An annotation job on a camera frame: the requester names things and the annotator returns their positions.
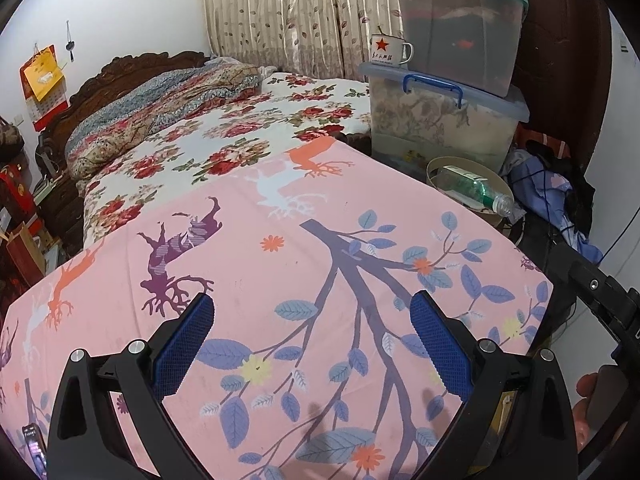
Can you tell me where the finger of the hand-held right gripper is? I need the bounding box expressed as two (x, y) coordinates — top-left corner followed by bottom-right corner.
(569, 260), (640, 356)

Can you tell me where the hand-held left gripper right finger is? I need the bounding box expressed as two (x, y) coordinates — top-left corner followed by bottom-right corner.
(409, 290), (581, 480)

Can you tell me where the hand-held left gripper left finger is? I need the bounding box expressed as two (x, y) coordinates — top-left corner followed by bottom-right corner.
(46, 292), (216, 480)

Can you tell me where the clear green plastic bottle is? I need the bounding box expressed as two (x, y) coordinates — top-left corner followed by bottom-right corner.
(435, 166), (516, 217)

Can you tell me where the beige round basket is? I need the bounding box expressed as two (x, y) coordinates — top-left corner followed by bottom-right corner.
(426, 156), (526, 231)

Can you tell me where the person's right hand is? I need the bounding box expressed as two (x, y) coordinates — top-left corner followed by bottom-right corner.
(574, 372), (602, 454)

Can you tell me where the pink printed blanket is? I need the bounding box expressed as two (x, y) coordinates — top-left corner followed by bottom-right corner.
(0, 137), (556, 480)

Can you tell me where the blue garment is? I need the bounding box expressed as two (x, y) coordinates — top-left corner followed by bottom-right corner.
(502, 150), (604, 266)

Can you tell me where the dark wooden nightstand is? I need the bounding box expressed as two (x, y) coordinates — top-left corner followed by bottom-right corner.
(32, 170), (87, 257)

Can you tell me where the brown paper bag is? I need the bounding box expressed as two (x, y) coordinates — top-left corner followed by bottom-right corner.
(5, 221), (49, 302)

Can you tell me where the smartphone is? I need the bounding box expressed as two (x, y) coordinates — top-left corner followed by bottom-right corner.
(21, 422), (49, 479)

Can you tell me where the white floral bed sheet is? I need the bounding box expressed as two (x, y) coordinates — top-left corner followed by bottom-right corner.
(75, 71), (373, 251)

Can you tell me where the blue lid storage box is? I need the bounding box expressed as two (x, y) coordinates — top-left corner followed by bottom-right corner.
(357, 61), (531, 173)

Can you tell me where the floral patchwork quilt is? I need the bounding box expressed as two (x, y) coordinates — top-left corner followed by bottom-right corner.
(65, 62), (264, 181)

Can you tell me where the dark brown wardrobe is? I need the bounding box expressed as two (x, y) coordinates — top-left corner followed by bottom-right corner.
(505, 0), (614, 171)

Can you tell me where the brown handbag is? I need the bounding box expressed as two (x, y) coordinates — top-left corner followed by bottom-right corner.
(0, 115), (26, 166)

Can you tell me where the carved dark wooden headboard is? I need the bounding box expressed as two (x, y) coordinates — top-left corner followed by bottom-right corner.
(37, 51), (211, 171)

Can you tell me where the white enamel mug red star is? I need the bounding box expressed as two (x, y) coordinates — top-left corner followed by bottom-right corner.
(369, 33), (415, 67)

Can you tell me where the teal lid storage box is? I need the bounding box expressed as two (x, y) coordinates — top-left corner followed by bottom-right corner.
(389, 0), (530, 98)

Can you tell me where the beige leaf pattern curtain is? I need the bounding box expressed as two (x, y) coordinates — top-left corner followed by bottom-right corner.
(200, 0), (407, 81)

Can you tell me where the yellow red wall calendar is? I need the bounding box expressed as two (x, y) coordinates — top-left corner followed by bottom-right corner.
(20, 45), (69, 132)

